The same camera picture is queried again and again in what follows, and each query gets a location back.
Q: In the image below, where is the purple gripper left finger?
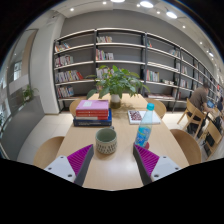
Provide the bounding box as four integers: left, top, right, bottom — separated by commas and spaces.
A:
43, 143, 95, 187

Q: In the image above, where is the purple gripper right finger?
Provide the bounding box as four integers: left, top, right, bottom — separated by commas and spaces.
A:
132, 143, 183, 186

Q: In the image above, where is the clear blue-capped water bottle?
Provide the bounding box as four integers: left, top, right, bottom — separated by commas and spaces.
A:
135, 103, 154, 147

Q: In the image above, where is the round red coaster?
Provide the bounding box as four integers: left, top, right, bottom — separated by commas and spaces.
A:
143, 142, 150, 150

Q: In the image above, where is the wooden chair near left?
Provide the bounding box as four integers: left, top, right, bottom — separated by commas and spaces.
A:
33, 136, 64, 169

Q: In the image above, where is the patterned ceramic mug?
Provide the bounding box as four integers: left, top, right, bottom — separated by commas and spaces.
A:
95, 128, 117, 154

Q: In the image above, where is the dark blue bottom book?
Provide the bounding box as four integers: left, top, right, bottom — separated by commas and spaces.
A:
73, 109, 112, 127

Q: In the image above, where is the open white magazine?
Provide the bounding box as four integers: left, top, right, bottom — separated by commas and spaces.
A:
128, 110, 161, 124

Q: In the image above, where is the wooden chair near right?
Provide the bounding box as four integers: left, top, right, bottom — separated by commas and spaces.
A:
171, 129, 202, 165

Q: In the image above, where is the red middle book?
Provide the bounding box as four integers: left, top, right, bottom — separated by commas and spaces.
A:
76, 110, 109, 120

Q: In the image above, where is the wooden chair far right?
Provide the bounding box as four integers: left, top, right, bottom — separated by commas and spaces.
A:
146, 98, 166, 118

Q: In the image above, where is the pink top book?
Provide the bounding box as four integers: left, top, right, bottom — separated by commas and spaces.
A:
76, 100, 109, 111

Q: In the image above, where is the wooden chair far left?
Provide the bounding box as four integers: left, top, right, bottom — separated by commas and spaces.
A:
69, 99, 81, 117

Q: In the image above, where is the wooden slatted chair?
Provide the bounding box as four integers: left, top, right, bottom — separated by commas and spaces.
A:
203, 117, 222, 157
180, 101, 206, 137

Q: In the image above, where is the wooden slatted chair front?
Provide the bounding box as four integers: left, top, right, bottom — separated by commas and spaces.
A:
203, 117, 222, 157

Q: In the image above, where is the green potted plant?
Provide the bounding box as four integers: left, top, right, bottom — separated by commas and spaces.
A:
87, 65, 149, 109

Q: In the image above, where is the seated person brown shirt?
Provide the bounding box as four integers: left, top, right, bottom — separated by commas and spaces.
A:
189, 83, 212, 112

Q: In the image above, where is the small potted plant left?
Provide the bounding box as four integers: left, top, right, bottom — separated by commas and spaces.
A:
22, 85, 38, 104

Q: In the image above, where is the large grey bookshelf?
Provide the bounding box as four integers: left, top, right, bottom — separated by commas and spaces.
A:
53, 28, 219, 111

